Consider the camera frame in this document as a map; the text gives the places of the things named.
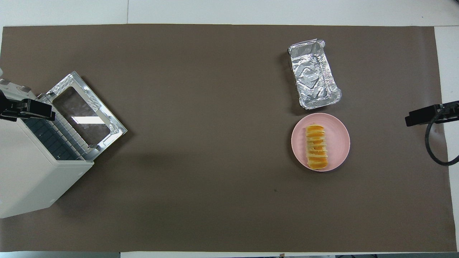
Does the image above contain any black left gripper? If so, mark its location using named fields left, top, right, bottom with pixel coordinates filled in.
left=0, top=90, right=56, bottom=121

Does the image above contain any sliced yellow bread loaf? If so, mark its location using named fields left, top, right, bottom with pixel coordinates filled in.
left=305, top=124, right=329, bottom=169

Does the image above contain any aluminium foil tray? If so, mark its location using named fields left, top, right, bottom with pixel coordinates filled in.
left=287, top=39, right=342, bottom=110

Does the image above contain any white toaster oven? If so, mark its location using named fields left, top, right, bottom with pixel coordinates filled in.
left=0, top=80, right=94, bottom=219

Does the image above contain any glass oven door with foil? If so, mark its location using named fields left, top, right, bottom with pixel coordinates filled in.
left=46, top=71, right=128, bottom=161

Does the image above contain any pink round plate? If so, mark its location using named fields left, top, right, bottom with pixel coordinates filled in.
left=291, top=113, right=351, bottom=172

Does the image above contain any brown paper table mat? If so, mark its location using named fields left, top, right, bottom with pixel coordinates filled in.
left=0, top=24, right=458, bottom=252

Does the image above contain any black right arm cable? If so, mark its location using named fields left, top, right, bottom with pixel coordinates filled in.
left=425, top=102, right=459, bottom=166

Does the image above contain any metal oven wire rack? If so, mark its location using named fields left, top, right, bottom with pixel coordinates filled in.
left=23, top=94, right=90, bottom=162

